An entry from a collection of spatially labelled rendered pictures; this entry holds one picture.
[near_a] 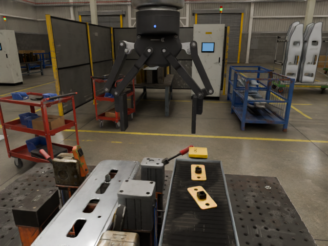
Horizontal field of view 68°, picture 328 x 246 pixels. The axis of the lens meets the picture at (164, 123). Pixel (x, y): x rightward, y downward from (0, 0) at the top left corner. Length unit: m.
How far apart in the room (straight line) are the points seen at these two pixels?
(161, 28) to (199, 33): 6.49
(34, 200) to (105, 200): 0.22
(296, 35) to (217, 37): 3.00
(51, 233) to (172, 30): 0.62
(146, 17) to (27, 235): 0.74
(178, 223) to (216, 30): 6.56
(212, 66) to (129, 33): 2.75
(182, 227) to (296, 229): 0.89
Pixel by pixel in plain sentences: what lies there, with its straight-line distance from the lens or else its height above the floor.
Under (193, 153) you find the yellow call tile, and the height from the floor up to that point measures 1.16.
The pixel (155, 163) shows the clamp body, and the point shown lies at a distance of 0.95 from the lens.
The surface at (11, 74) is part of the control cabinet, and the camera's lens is 10.90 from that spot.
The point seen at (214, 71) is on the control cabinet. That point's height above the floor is 0.78.
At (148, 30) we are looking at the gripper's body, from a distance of 0.42.
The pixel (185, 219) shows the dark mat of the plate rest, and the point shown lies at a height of 1.16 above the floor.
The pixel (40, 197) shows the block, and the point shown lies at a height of 1.03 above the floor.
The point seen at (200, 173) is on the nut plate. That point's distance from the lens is 0.68.
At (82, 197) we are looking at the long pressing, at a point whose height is 1.00.
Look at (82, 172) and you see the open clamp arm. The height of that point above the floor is 1.00.
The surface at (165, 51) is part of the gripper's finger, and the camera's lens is 0.43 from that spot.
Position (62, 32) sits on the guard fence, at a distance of 5.47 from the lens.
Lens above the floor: 1.49
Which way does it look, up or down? 18 degrees down
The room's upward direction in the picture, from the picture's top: straight up
